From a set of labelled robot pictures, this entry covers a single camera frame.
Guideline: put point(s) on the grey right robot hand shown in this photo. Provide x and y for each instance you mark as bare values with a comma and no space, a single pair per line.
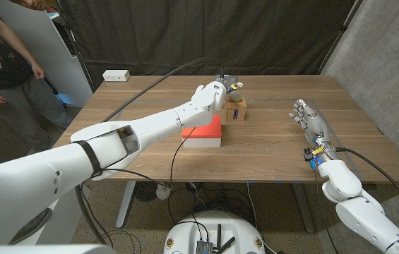
315,125

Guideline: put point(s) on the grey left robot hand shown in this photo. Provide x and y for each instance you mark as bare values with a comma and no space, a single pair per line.
230,82

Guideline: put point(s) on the green round coin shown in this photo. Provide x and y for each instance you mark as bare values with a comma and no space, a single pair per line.
237,97

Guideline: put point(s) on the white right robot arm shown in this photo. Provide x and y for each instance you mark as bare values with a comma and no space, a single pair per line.
358,211

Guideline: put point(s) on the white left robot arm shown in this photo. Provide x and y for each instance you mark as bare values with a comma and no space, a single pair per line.
149,123

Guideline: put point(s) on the wooden box with coin slots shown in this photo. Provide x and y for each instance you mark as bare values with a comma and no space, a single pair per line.
236,113

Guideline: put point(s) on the red box with white base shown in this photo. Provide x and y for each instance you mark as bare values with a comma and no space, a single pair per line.
206,135

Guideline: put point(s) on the black curtain backdrop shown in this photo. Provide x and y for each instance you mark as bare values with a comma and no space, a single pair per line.
255,35

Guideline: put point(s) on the grey table leg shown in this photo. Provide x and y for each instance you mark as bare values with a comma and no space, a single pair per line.
303,208

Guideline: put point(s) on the black stand pole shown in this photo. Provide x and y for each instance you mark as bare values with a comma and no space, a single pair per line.
86,72
340,35

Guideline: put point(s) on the white power strip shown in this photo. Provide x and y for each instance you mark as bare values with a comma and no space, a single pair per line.
116,75

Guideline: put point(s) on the white robot torso base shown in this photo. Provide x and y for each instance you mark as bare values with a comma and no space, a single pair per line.
227,225

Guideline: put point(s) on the black floor fan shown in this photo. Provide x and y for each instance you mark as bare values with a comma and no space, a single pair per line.
145,192

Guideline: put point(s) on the black antenna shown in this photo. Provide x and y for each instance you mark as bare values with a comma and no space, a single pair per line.
219,234
228,244

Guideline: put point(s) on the white table leg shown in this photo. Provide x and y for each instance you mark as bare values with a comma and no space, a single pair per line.
125,204

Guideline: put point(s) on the white panel board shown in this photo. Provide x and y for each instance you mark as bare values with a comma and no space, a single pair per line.
68,53

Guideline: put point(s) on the grey radio module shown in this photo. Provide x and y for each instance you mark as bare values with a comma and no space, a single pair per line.
204,247

